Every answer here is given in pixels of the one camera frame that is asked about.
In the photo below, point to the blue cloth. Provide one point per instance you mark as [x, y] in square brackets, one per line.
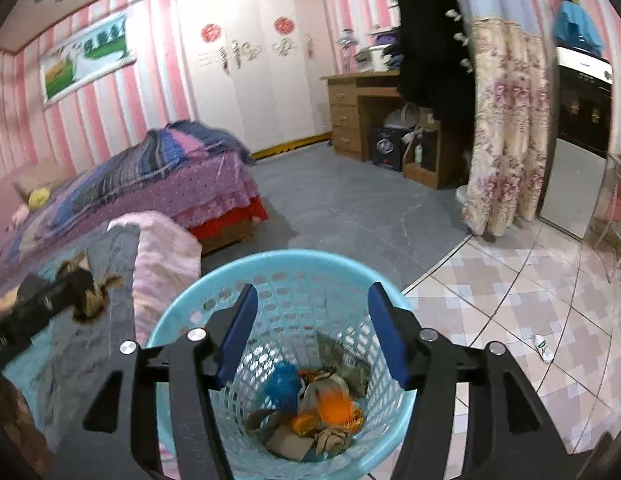
[578, 27]

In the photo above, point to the yellow floor strip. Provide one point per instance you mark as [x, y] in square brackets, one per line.
[290, 146]

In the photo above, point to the blue crumpled wrapper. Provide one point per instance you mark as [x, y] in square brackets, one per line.
[283, 382]

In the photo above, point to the white box on desk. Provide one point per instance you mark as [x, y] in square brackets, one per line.
[373, 60]

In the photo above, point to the bed with purple bedding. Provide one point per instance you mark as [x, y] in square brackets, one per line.
[210, 185]

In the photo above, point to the yellow round toy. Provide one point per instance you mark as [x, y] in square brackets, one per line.
[39, 197]

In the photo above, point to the desk lamp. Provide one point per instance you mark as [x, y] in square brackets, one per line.
[348, 42]

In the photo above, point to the small white bottle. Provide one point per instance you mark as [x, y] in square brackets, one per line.
[543, 349]

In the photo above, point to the grey snack packet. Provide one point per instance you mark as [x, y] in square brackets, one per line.
[345, 360]

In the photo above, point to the tan crumpled paper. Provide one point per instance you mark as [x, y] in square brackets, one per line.
[330, 387]

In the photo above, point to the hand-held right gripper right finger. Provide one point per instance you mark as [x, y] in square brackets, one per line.
[385, 330]

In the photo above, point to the small cardboard piece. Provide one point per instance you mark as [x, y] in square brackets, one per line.
[285, 444]

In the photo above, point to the purple item on desk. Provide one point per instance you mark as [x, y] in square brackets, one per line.
[385, 36]

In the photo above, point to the white shoe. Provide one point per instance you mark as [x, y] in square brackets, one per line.
[462, 195]

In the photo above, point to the floral curtain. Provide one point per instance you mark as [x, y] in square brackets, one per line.
[505, 125]

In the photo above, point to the wooden desk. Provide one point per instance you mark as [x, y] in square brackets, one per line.
[348, 110]

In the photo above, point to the person's left forearm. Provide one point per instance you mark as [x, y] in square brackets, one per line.
[15, 430]

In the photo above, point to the red paper flower decoration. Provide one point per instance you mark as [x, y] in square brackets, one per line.
[284, 26]
[210, 32]

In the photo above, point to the light blue plastic basket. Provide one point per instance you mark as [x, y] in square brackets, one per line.
[310, 305]

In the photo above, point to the wooden bed frame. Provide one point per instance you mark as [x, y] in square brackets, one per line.
[228, 237]

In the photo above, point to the small bottle under desk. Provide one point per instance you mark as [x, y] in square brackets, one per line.
[418, 154]

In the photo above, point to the red bed skirt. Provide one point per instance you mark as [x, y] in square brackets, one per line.
[230, 222]

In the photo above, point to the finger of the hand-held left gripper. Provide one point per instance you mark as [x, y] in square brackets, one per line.
[45, 305]

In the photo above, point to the black box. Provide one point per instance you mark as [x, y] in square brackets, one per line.
[388, 147]

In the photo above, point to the pink quilt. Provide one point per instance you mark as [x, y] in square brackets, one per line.
[165, 260]

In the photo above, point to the brown tan plush toy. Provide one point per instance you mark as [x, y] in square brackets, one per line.
[98, 302]

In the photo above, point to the water dispenser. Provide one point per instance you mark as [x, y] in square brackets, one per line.
[580, 110]

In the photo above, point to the tan pillow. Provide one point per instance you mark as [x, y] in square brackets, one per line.
[40, 175]

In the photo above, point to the grey teal blanket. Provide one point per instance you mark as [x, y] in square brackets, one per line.
[90, 355]

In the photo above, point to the large wall poster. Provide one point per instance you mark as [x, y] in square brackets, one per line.
[85, 60]

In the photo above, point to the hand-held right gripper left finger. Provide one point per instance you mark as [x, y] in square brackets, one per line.
[238, 330]

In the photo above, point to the black coat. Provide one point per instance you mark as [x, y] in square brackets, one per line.
[430, 50]

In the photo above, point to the bed with plaid blanket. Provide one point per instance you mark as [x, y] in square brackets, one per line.
[155, 160]

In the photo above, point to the orange snack wrapper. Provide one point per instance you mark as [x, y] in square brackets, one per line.
[335, 407]

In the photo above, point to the white wardrobe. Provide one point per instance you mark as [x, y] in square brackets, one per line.
[260, 90]

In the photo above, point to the white bag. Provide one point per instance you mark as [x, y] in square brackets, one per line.
[400, 117]

